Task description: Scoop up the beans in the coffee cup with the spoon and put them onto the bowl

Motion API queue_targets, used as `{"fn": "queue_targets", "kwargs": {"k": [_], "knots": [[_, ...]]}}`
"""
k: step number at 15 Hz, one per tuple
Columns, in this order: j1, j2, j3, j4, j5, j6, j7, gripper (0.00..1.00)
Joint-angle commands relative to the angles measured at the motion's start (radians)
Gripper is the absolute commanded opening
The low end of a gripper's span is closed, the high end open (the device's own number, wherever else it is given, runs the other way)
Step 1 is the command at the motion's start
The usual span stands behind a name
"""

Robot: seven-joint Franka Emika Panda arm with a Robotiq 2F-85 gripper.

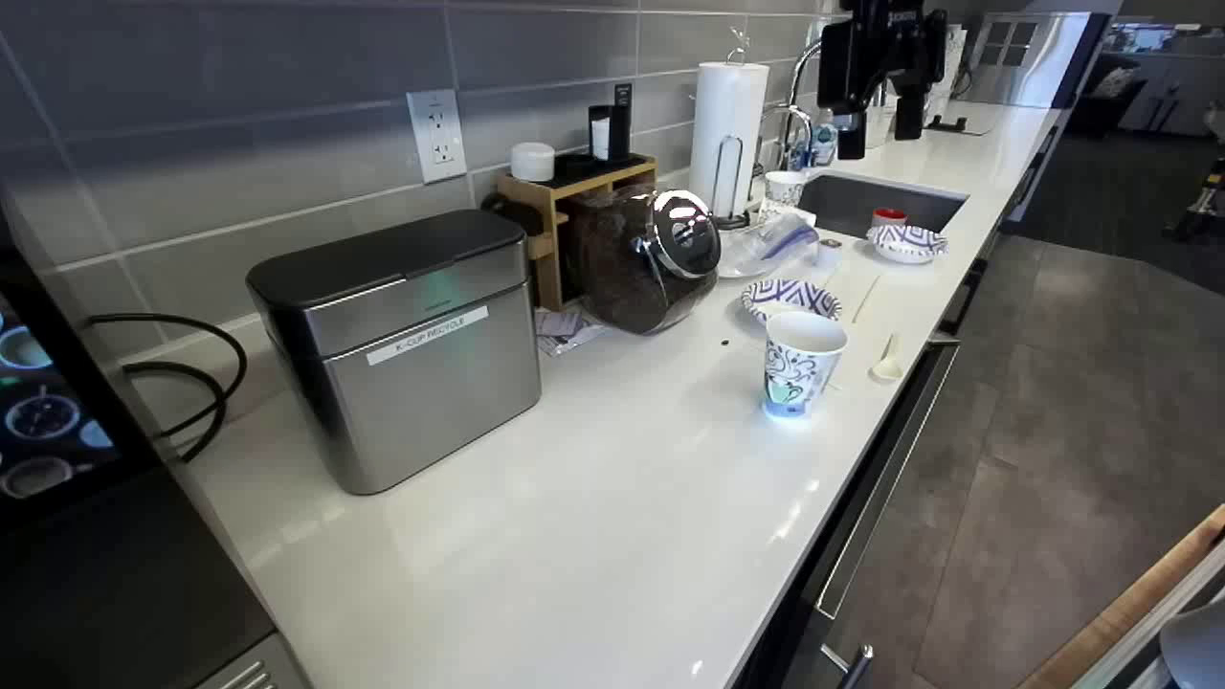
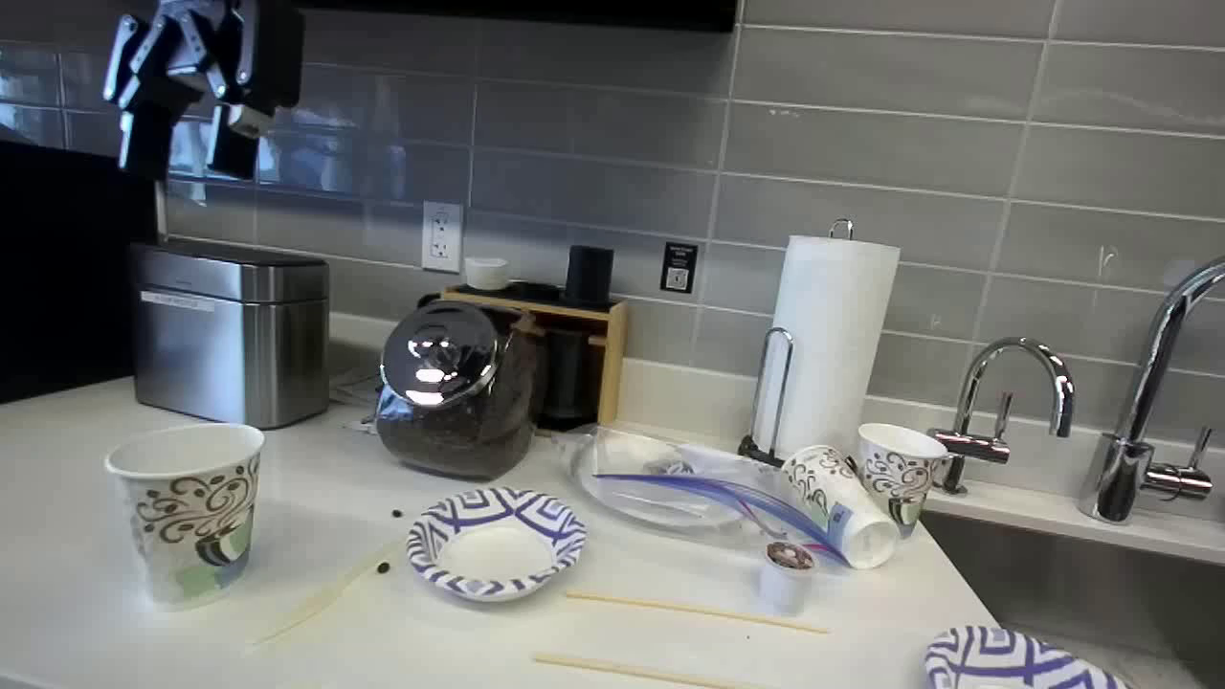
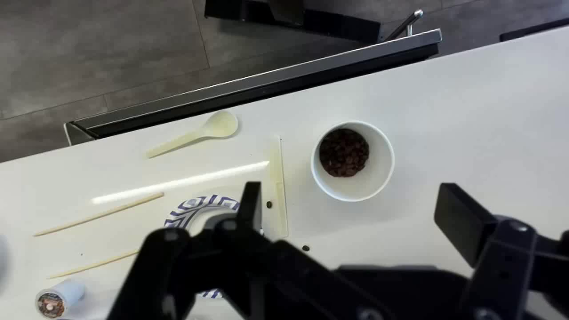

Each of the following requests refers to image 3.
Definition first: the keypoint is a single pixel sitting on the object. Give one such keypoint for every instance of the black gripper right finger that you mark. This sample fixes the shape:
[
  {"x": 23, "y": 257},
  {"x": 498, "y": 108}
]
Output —
[{"x": 462, "y": 220}]

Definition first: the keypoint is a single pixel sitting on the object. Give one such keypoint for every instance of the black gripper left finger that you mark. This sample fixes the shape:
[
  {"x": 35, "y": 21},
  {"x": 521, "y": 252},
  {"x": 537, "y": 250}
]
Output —
[{"x": 249, "y": 211}]

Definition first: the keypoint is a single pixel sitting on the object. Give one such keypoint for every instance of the cream plastic spoon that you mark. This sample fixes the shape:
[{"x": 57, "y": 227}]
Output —
[{"x": 220, "y": 124}]

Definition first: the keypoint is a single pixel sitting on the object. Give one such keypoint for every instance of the patterned paper coffee cup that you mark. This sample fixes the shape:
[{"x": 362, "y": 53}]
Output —
[{"x": 352, "y": 160}]

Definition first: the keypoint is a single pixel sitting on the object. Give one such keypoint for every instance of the small coffee pod cup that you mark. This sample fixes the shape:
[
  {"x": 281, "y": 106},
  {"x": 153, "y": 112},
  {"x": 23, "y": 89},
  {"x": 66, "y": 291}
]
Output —
[{"x": 58, "y": 298}]

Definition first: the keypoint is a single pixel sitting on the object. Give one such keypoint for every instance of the wooden stir stick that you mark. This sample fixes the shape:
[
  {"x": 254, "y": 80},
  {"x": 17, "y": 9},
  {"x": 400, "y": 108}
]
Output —
[
  {"x": 92, "y": 265},
  {"x": 279, "y": 186},
  {"x": 106, "y": 211}
]

